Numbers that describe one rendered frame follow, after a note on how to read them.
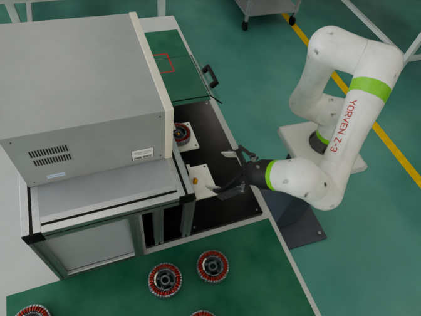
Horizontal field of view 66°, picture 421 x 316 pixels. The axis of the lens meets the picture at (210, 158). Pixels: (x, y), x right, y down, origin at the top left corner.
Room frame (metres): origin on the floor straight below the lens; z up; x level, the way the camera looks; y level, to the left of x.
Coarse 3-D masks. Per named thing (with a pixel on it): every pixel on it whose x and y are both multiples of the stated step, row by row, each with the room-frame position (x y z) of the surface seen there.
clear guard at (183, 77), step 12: (156, 60) 1.03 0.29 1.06; (168, 60) 1.05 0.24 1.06; (180, 60) 1.06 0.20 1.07; (192, 60) 1.08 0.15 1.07; (168, 72) 0.98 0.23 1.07; (180, 72) 0.99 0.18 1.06; (192, 72) 1.01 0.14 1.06; (168, 84) 0.91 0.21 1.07; (180, 84) 0.93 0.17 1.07; (192, 84) 0.94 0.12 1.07; (204, 84) 0.95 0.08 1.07; (180, 96) 0.86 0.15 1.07; (192, 96) 0.88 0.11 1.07; (204, 96) 0.89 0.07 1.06; (216, 96) 0.94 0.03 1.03
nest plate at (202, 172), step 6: (192, 168) 0.75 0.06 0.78; (198, 168) 0.76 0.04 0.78; (204, 168) 0.76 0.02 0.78; (198, 174) 0.73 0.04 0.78; (204, 174) 0.73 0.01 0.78; (210, 174) 0.74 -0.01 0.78; (192, 180) 0.70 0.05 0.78; (198, 180) 0.70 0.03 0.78; (204, 180) 0.71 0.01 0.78; (210, 180) 0.71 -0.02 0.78; (192, 186) 0.67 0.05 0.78; (198, 186) 0.67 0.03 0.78; (204, 186) 0.68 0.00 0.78; (198, 192) 0.64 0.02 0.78; (204, 192) 0.65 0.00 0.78; (210, 192) 0.65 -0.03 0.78; (198, 198) 0.62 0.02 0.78; (204, 198) 0.63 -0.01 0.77
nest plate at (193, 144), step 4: (188, 124) 0.98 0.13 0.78; (192, 132) 0.94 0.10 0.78; (192, 136) 0.92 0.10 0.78; (192, 140) 0.90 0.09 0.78; (196, 140) 0.90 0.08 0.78; (188, 144) 0.87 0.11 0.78; (192, 144) 0.88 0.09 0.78; (196, 144) 0.88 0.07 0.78; (180, 148) 0.84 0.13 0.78; (184, 148) 0.85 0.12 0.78; (188, 148) 0.85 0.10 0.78; (192, 148) 0.86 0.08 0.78; (196, 148) 0.86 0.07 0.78
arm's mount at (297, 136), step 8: (280, 128) 1.09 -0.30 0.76; (288, 128) 1.10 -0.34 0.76; (296, 128) 1.11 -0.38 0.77; (304, 128) 1.12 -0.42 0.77; (312, 128) 1.13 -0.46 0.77; (288, 136) 1.05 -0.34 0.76; (296, 136) 1.06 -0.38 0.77; (304, 136) 1.07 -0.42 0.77; (288, 144) 1.01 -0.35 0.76; (296, 144) 1.01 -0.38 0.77; (304, 144) 1.02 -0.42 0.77; (296, 152) 0.96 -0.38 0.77; (304, 152) 0.97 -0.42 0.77; (312, 152) 0.98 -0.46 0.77; (312, 160) 0.94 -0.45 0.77; (320, 160) 0.94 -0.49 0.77; (360, 160) 0.99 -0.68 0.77
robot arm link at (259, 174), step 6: (258, 162) 0.58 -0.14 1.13; (264, 162) 0.58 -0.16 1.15; (258, 168) 0.56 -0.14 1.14; (264, 168) 0.55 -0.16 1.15; (252, 174) 0.55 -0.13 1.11; (258, 174) 0.54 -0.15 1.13; (264, 174) 0.54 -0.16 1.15; (252, 180) 0.54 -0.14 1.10; (258, 180) 0.53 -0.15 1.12; (264, 180) 0.52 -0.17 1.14; (258, 186) 0.53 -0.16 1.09; (264, 186) 0.52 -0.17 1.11
